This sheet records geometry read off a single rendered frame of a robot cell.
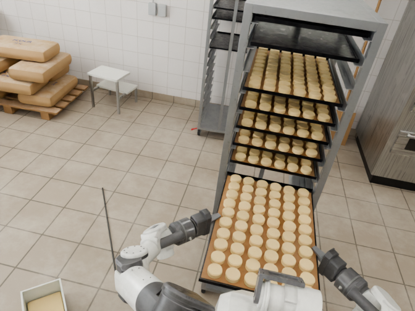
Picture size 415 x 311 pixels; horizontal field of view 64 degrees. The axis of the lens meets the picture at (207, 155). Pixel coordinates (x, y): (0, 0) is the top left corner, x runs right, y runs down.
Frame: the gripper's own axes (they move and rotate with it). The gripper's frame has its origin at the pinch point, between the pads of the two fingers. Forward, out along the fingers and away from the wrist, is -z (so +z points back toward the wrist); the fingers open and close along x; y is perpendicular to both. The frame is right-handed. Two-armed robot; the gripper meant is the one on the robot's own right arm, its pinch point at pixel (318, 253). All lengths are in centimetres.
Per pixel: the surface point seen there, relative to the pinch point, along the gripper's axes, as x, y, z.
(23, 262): -107, 98, -140
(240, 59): 55, 5, -56
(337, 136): 30.2, -26.4, -24.8
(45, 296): -101, 90, -103
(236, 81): 46, 5, -56
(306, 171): 7.5, -24.3, -32.0
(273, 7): 74, -1, -50
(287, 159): 7, -24, -44
